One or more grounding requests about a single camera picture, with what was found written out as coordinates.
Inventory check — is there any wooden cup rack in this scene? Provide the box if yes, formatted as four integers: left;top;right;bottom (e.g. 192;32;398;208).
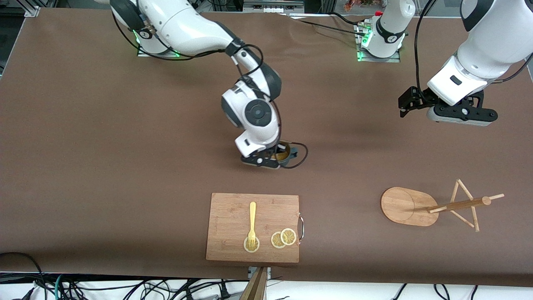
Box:
380;179;505;233

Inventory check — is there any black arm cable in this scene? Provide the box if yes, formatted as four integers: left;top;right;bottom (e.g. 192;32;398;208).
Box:
415;0;533;90
111;6;309;169

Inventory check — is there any black table cable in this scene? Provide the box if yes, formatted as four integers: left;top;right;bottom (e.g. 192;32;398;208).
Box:
331;12;367;26
291;17;365;37

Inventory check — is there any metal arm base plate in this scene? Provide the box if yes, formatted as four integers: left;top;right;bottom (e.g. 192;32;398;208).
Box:
356;46;401;63
137;42;181;58

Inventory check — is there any grey power strip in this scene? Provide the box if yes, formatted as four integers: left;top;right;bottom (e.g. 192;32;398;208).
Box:
243;0;305;13

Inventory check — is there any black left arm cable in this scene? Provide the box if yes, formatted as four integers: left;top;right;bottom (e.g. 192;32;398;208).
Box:
415;0;533;90

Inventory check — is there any teal ribbed cup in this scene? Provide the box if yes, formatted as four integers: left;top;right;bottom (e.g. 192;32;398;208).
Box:
271;142;299;165

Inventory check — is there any brown wooden beam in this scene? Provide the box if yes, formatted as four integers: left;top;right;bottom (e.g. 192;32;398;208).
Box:
239;267;268;300

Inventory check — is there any thick black floor cable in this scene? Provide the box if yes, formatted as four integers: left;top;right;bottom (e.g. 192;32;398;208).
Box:
0;252;44;300

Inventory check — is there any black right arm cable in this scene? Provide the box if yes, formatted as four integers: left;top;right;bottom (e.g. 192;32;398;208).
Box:
111;6;309;169

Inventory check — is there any wooden cutting board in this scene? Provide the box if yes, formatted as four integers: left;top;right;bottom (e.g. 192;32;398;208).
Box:
205;192;305;264

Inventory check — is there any colourful background object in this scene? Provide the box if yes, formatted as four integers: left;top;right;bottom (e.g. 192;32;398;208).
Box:
344;0;377;12

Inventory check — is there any yellow plastic fork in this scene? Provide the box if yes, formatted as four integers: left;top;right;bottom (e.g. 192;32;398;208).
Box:
248;202;257;247

